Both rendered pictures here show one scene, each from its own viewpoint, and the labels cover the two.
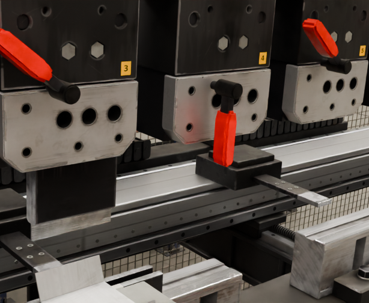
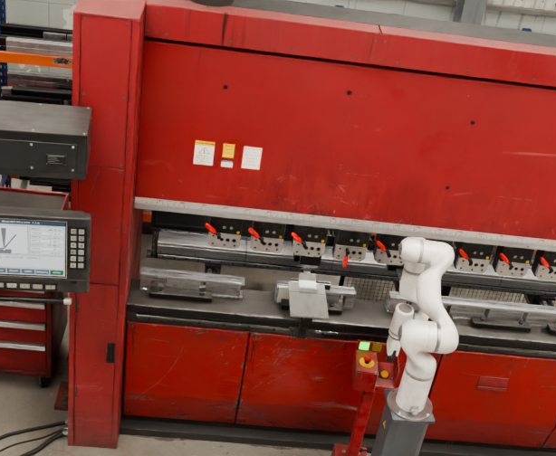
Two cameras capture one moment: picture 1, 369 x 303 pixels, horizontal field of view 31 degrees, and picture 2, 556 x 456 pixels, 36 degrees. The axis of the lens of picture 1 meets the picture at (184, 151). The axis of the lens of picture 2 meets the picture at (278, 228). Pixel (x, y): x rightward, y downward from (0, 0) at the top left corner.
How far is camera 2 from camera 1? 3.44 m
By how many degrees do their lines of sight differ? 34
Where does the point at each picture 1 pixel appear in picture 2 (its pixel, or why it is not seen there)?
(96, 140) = (312, 252)
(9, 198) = not seen: hidden behind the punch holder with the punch
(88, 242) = (333, 268)
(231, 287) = (350, 296)
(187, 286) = (338, 290)
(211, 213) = (383, 273)
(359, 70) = not seen: hidden behind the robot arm
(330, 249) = (393, 299)
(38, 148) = (299, 251)
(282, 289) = (380, 305)
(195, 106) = (340, 251)
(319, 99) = (385, 259)
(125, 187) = not seen: hidden behind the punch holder
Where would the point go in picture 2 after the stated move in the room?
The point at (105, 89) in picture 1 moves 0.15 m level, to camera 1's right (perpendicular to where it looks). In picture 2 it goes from (316, 244) to (342, 258)
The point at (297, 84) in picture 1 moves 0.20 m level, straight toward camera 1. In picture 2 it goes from (377, 253) to (348, 265)
